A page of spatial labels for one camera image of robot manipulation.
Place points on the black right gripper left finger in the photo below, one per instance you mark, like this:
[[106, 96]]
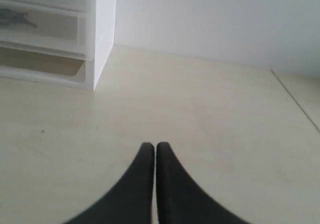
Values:
[[130, 199]]

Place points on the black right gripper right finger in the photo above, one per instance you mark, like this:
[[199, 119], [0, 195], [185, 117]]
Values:
[[179, 198]]

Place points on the clear wide drawer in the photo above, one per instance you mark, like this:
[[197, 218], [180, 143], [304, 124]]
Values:
[[55, 33]]

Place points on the bunch of keys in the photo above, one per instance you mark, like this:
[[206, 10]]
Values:
[[10, 17]]

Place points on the white plastic drawer cabinet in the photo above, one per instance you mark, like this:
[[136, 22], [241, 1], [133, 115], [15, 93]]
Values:
[[41, 66]]

